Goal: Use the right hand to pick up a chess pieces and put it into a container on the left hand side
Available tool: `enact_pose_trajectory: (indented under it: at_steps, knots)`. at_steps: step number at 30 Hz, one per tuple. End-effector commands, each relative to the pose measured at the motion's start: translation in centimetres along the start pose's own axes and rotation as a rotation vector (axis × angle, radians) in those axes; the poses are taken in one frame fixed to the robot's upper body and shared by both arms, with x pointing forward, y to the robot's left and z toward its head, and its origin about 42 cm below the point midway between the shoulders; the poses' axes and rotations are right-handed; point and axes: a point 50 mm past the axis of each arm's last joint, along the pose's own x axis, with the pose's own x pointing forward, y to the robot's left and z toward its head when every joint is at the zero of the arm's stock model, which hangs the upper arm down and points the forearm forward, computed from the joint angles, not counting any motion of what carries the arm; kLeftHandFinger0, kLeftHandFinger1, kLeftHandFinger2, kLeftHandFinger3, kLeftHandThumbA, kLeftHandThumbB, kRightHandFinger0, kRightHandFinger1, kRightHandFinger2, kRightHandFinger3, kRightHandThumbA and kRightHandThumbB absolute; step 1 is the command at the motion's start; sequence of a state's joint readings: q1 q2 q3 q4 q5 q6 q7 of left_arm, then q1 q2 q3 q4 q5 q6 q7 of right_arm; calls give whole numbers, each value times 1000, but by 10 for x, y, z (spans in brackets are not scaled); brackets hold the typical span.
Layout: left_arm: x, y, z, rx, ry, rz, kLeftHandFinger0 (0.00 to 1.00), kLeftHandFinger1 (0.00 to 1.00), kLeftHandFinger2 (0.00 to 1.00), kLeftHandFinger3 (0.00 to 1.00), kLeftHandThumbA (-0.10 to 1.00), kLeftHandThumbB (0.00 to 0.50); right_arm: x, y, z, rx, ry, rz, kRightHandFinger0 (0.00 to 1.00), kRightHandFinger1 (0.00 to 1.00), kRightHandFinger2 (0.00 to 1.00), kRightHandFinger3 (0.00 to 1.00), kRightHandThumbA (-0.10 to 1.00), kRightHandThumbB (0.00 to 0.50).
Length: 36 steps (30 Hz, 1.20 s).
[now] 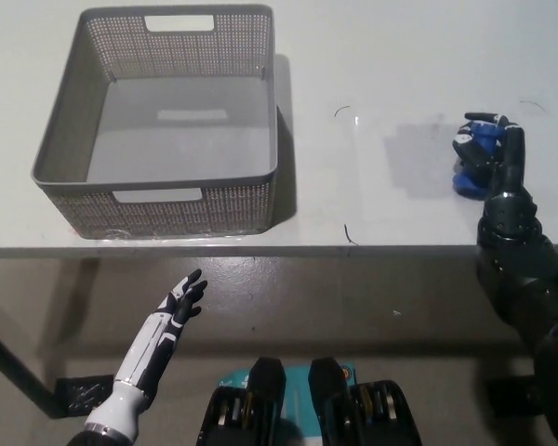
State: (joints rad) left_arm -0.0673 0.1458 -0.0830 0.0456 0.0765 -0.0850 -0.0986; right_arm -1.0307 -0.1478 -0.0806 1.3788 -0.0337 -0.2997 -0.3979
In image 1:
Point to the black table leg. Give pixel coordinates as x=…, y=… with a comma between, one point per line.
x=16, y=362

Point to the grey perforated plastic basket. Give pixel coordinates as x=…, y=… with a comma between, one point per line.
x=167, y=213

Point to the black table foot plate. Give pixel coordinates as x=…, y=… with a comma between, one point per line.
x=81, y=395
x=507, y=395

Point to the grey tape patch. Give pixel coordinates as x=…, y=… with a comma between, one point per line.
x=418, y=158

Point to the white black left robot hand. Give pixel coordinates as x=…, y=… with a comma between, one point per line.
x=149, y=353

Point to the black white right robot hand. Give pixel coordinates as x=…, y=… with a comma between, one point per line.
x=511, y=213

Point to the black teal robot body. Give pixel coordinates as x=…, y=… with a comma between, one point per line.
x=269, y=409

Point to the blue rook chess piece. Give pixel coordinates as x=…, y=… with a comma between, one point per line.
x=486, y=135

